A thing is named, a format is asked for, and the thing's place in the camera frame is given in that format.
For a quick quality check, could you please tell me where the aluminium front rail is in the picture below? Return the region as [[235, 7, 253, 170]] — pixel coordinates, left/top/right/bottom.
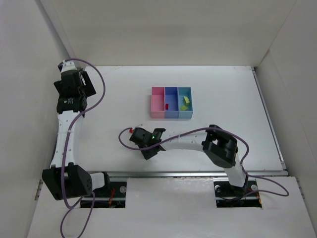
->
[[107, 170, 289, 178]]

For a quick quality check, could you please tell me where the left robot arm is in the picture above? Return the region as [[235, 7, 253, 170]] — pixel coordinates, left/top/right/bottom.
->
[[42, 69, 110, 200]]

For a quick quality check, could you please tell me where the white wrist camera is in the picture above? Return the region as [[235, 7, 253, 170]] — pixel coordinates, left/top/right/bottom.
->
[[57, 60, 77, 73], [133, 124, 142, 131]]

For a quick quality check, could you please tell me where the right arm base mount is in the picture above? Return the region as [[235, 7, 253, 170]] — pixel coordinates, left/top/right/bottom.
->
[[213, 180, 262, 208]]

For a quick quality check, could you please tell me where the green lego brick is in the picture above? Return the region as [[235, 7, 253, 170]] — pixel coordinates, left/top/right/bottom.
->
[[180, 105, 188, 111], [183, 96, 190, 105]]

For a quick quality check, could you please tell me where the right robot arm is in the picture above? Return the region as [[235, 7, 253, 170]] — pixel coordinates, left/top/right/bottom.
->
[[129, 125, 248, 194]]

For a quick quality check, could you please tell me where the light blue plastic bin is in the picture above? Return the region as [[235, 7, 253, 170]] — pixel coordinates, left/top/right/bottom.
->
[[178, 87, 193, 119]]

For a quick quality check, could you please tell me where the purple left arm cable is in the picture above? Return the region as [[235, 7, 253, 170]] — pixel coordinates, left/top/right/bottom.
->
[[59, 58, 108, 238]]

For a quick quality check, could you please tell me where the pink plastic bin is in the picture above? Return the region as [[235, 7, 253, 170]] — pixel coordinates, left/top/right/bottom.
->
[[150, 87, 165, 119]]

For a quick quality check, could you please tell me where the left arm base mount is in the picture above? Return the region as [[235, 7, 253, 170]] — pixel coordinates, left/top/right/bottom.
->
[[94, 181, 127, 208]]

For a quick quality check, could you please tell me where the aluminium right rail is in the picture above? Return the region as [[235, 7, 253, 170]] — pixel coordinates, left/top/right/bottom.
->
[[251, 67, 288, 174]]

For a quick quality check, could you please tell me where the aluminium rail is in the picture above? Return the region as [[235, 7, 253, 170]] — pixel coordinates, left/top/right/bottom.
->
[[107, 170, 289, 178], [251, 67, 288, 174]]

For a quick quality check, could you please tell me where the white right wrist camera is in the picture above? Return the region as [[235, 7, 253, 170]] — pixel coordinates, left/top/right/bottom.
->
[[133, 124, 142, 131]]

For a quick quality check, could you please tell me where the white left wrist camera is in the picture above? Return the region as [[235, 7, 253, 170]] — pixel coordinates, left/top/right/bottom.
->
[[57, 60, 77, 73]]

